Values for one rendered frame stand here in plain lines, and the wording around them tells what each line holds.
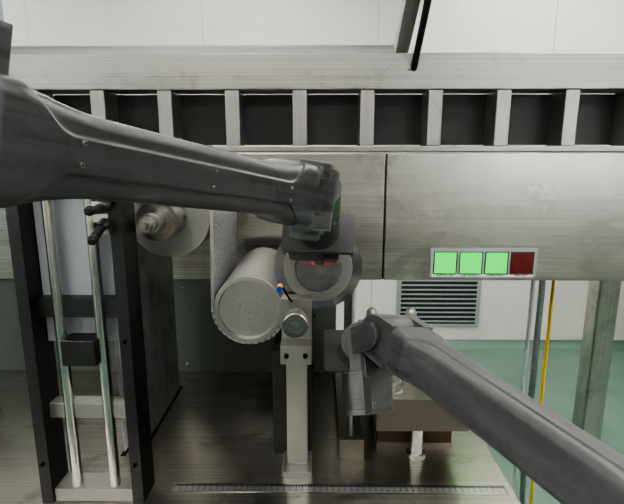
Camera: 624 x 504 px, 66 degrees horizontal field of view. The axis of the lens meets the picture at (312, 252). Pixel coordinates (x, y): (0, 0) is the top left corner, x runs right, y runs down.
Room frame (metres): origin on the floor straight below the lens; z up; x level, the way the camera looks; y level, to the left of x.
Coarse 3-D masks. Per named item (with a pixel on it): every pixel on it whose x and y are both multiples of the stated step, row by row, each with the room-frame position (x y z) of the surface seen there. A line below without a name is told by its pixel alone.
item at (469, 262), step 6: (462, 258) 1.10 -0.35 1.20; (468, 258) 1.10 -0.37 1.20; (474, 258) 1.10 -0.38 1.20; (480, 258) 1.10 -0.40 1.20; (462, 264) 1.10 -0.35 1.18; (468, 264) 1.10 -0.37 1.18; (474, 264) 1.10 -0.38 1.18; (480, 264) 1.10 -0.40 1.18; (462, 270) 1.10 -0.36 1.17; (468, 270) 1.10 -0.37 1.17; (474, 270) 1.10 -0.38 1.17; (480, 270) 1.10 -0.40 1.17
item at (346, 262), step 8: (288, 256) 0.77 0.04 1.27; (344, 256) 0.77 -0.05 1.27; (288, 264) 0.77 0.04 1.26; (344, 264) 0.77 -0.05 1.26; (288, 272) 0.77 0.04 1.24; (344, 272) 0.77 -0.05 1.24; (288, 280) 0.77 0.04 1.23; (296, 280) 0.77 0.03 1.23; (344, 280) 0.77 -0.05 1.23; (296, 288) 0.77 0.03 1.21; (304, 288) 0.77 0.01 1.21; (336, 288) 0.77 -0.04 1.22; (344, 288) 0.77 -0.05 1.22; (312, 296) 0.77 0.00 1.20; (320, 296) 0.77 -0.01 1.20; (328, 296) 0.77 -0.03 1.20
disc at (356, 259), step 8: (280, 248) 0.78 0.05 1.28; (280, 256) 0.78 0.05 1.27; (360, 256) 0.78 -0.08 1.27; (280, 264) 0.78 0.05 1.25; (352, 264) 0.78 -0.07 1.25; (360, 264) 0.78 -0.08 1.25; (280, 272) 0.78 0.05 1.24; (352, 272) 0.78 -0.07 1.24; (360, 272) 0.78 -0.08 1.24; (280, 280) 0.78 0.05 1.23; (352, 280) 0.78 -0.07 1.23; (288, 288) 0.78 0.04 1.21; (352, 288) 0.78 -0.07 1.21; (336, 296) 0.78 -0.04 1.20; (344, 296) 0.78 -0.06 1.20; (312, 304) 0.78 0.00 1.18; (320, 304) 0.78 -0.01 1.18; (328, 304) 0.78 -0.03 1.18; (336, 304) 0.78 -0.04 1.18
